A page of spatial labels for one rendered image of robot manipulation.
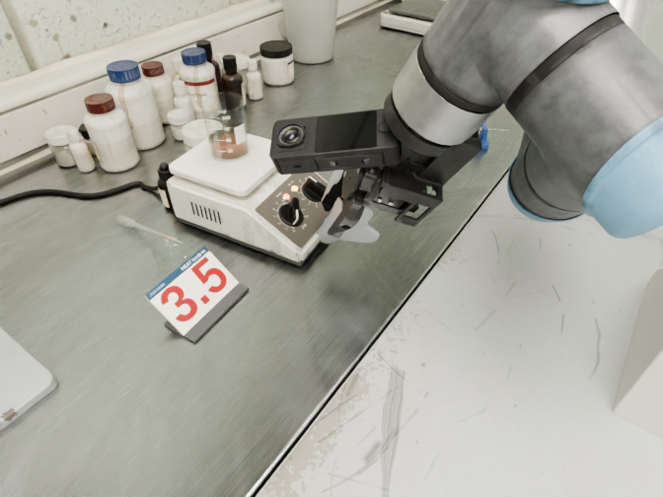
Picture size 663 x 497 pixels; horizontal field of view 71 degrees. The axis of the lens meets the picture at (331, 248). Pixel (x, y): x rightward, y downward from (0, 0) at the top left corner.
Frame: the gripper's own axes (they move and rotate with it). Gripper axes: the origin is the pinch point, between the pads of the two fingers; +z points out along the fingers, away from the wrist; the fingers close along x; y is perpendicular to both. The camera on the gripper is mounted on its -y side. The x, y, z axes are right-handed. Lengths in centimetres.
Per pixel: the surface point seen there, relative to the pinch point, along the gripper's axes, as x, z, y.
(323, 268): -3.8, 5.1, 2.3
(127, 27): 43, 23, -34
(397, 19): 83, 28, 22
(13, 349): -18.1, 10.8, -27.6
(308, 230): 0.3, 4.0, -0.5
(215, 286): -8.4, 6.7, -9.7
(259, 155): 9.6, 4.6, -8.0
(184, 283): -9.1, 6.0, -13.0
